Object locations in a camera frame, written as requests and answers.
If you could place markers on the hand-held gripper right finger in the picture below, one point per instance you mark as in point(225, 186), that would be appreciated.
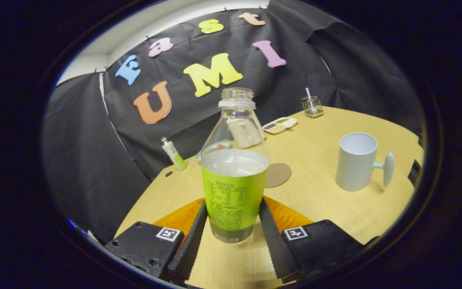
point(273, 245)

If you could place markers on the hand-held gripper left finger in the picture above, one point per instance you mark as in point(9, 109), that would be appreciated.
point(191, 245)

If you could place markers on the clear juice bottle green label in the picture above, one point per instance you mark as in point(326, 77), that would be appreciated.
point(235, 192)

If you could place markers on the round brown coaster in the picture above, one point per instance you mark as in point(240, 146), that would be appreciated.
point(280, 174)

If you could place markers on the small white green bottle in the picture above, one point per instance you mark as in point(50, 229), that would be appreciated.
point(173, 154)

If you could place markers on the wooden table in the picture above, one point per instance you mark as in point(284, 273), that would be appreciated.
point(319, 208)

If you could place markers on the pale green plate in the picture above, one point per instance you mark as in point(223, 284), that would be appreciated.
point(215, 147)

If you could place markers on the white toaster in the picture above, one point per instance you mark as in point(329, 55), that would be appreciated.
point(245, 132)

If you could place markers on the white divided snack tray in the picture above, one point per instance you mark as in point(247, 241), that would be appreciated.
point(281, 125)

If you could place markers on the white straw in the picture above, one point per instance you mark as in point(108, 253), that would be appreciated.
point(308, 94)

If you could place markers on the black table clamp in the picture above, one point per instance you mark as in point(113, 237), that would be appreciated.
point(414, 173)

